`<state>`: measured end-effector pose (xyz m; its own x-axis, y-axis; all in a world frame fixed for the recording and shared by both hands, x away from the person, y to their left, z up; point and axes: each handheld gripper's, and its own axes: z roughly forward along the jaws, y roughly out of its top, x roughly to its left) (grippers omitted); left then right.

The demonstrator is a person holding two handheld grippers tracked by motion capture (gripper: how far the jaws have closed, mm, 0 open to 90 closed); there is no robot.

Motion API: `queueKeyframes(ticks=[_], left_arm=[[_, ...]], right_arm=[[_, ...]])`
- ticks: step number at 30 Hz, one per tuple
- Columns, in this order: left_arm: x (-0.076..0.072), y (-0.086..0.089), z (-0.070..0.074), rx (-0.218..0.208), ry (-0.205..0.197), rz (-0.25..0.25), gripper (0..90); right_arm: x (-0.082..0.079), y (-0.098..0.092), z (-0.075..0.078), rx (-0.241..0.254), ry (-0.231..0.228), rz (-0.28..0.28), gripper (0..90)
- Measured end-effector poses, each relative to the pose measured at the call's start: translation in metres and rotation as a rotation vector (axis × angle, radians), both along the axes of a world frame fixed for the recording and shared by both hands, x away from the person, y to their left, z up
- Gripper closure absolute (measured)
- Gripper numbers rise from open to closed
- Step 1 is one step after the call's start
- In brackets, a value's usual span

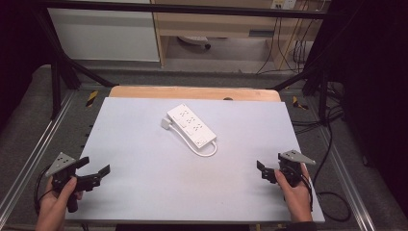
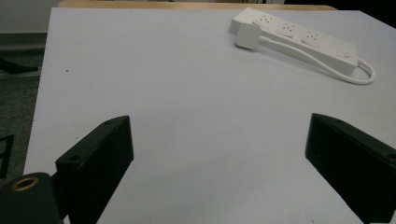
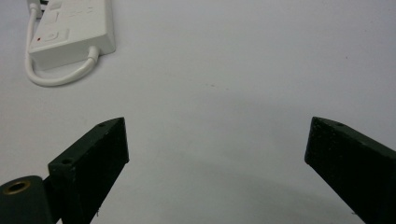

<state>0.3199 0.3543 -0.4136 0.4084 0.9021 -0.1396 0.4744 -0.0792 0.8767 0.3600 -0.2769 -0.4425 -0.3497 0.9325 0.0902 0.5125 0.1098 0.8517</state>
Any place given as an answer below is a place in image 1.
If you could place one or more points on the wooden table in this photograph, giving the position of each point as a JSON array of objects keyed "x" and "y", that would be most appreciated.
[{"x": 192, "y": 93}]

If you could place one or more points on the white cabinet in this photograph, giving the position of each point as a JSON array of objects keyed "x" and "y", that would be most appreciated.
[{"x": 102, "y": 35}]

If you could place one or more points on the aluminium rail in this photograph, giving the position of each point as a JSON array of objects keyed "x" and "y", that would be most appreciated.
[
  {"x": 35, "y": 150},
  {"x": 346, "y": 179}
]

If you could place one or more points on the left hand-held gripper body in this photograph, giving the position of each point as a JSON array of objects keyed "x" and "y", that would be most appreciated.
[{"x": 60, "y": 163}]

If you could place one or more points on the person's left hand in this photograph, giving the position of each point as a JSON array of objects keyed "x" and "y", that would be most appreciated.
[{"x": 56, "y": 205}]

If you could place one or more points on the white power strip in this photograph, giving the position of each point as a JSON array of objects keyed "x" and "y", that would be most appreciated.
[{"x": 191, "y": 125}]

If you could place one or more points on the white chair base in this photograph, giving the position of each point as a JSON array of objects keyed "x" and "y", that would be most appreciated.
[{"x": 194, "y": 40}]

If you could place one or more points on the wall power outlet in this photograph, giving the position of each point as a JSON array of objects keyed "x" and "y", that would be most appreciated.
[{"x": 284, "y": 4}]

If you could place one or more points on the light grey table board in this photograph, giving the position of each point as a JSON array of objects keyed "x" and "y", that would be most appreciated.
[{"x": 154, "y": 179}]

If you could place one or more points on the person's right hand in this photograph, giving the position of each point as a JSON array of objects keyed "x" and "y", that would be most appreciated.
[{"x": 296, "y": 197}]

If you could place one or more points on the black metal frame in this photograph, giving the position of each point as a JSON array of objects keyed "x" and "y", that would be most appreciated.
[{"x": 56, "y": 86}]

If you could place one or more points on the yellow black tape strip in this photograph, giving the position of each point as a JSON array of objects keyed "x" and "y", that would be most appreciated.
[
  {"x": 91, "y": 98},
  {"x": 298, "y": 103}
]

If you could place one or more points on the white power plug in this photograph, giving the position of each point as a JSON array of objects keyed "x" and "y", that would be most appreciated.
[{"x": 165, "y": 123}]

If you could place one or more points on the black curtain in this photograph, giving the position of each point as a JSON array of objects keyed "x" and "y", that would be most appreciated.
[{"x": 375, "y": 80}]

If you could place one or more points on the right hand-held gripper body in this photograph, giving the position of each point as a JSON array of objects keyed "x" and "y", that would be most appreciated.
[{"x": 293, "y": 160}]

